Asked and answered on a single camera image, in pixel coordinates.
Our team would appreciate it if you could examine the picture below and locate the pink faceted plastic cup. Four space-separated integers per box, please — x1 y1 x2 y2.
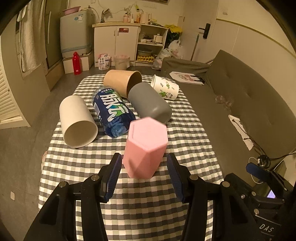
122 117 168 179

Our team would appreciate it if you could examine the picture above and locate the white plastic cup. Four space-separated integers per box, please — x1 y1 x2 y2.
59 95 98 148

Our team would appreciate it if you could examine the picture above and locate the white printed paper cup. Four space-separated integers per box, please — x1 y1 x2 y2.
151 75 179 100

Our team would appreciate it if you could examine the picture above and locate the grey plastic cup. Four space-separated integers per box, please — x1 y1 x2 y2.
128 82 172 124

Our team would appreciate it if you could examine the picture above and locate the brown paper cup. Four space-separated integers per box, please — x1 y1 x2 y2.
103 70 142 98

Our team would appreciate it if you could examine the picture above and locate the white cloth on sofa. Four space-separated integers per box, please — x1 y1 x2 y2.
228 114 254 151

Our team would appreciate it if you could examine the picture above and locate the olive green sofa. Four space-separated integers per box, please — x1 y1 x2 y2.
161 50 295 184

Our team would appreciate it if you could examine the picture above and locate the checkered grey white tablecloth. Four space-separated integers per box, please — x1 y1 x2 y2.
38 74 224 241

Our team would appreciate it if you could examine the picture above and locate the crumpled clear plastic wrapper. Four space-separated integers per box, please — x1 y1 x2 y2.
215 95 233 111

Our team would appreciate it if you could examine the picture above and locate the white louvered wardrobe door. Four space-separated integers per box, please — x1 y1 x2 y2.
1 47 30 129

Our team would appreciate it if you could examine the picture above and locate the blue labelled drink can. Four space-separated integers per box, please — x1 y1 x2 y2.
92 86 135 138

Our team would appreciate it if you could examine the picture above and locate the white plastic shopping bag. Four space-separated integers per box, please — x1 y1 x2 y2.
152 40 184 70

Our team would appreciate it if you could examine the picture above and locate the red water bottle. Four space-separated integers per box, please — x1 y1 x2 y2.
72 52 82 75

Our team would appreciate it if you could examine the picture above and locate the white plinth box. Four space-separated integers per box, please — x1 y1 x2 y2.
63 51 94 74

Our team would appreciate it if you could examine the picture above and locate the white printed package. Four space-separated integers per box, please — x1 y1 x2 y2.
98 54 111 70

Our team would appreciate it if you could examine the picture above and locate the white entrance door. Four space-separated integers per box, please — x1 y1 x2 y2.
181 0 219 63

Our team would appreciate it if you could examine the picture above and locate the beige trash bin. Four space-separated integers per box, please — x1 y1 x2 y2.
114 55 130 70

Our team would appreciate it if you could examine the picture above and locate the yellow cloth pile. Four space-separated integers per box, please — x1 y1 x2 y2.
165 25 182 34

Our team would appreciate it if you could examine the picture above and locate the egg tray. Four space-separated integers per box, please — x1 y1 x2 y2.
137 55 154 63

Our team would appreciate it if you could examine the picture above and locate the metal basin on shelf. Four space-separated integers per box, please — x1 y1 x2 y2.
137 49 152 57

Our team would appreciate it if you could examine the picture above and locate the open white shelf unit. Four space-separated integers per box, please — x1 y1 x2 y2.
134 24 168 66

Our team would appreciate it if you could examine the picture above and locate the white washing machine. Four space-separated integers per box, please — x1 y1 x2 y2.
60 10 94 59

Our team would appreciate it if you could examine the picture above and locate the white kitchen cabinet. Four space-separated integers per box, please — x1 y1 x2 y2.
92 22 140 67

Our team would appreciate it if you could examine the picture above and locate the hanging beige towel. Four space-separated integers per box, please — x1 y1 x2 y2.
17 0 46 72

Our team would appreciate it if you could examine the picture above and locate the white electric kettle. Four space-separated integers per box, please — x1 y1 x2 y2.
140 12 151 25

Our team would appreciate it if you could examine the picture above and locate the kitchen faucet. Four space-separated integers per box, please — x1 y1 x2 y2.
100 8 110 23

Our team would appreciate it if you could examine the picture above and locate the pink basin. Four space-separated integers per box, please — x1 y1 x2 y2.
63 6 81 16

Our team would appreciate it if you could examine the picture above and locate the black cable on sofa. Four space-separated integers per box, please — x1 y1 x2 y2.
233 119 296 168

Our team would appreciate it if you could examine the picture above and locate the black door lock handle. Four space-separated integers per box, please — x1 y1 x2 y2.
199 23 211 39

